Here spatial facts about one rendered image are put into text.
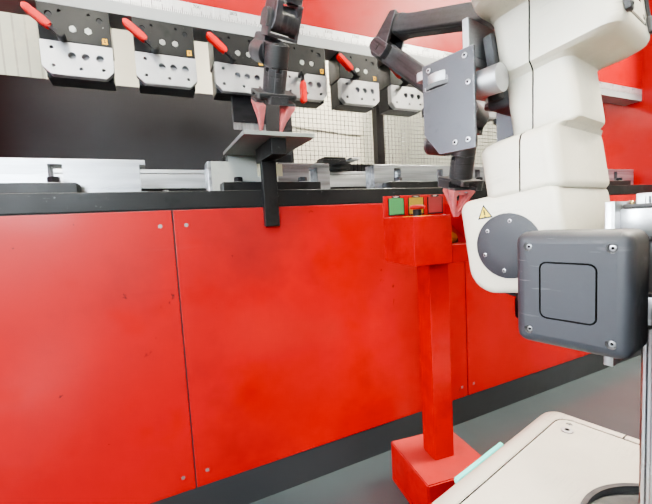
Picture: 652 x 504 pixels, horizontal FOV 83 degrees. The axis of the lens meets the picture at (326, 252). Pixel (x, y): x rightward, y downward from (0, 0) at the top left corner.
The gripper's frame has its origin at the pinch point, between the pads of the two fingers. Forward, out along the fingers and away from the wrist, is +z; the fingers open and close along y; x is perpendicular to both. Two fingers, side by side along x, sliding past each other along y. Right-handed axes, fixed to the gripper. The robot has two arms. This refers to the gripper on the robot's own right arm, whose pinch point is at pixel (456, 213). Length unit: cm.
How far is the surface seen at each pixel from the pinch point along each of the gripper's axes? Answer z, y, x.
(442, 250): 7.2, -6.9, 8.0
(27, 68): -61, 263, 177
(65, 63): -36, 33, 91
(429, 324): 27.8, -6.3, 9.1
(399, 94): -32, 47, -7
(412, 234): 2.9, -5.2, 15.7
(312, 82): -35, 43, 27
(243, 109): -26, 41, 49
